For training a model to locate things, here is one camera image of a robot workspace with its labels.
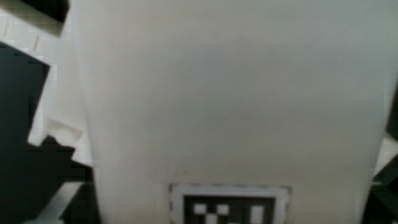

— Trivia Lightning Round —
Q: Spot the white cabinet body box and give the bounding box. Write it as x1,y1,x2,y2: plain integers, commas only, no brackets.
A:
27,22,95,166

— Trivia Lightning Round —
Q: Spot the white cabinet top block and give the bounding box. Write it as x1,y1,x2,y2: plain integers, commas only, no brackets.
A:
72,0,398,224

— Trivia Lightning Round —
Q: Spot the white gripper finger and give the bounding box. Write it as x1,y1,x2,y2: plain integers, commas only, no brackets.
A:
361,163,398,224

